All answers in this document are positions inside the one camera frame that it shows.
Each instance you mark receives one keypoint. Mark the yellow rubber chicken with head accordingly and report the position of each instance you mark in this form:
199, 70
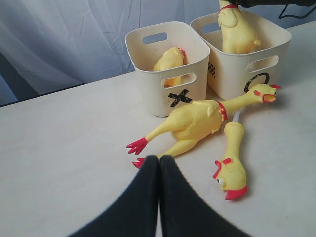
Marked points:
193, 122

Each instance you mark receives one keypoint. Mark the cream bin marked O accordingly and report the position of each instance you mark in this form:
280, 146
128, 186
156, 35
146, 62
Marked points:
231, 75

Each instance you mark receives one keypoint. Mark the cream bin marked X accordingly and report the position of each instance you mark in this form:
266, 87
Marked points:
165, 90

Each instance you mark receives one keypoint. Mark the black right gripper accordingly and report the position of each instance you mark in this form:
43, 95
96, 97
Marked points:
252, 3

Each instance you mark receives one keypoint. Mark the blue backdrop curtain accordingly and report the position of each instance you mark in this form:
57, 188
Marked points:
49, 45

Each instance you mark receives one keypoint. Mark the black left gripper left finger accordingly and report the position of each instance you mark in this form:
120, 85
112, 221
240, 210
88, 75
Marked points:
134, 213

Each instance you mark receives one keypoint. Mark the headless yellow chicken body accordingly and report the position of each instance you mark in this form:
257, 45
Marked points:
174, 57

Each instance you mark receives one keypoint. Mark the large yellow rubber chicken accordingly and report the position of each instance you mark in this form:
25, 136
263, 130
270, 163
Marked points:
238, 36

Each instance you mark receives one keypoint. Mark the severed yellow chicken head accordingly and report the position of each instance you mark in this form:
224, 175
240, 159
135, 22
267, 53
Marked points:
231, 175

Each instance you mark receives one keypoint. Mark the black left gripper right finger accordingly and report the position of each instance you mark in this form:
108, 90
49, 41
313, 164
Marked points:
183, 213

